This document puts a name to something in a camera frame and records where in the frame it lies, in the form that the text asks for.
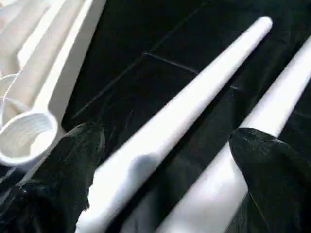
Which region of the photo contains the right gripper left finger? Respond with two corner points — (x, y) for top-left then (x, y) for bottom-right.
(0, 122), (105, 233)

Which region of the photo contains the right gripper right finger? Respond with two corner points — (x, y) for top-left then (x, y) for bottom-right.
(228, 127), (311, 233)

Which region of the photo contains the white plastic table leg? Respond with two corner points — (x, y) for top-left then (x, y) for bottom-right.
(75, 16), (274, 233)
(155, 36), (311, 233)

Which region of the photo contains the white plastic table top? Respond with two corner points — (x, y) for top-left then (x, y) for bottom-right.
(0, 0), (107, 169)

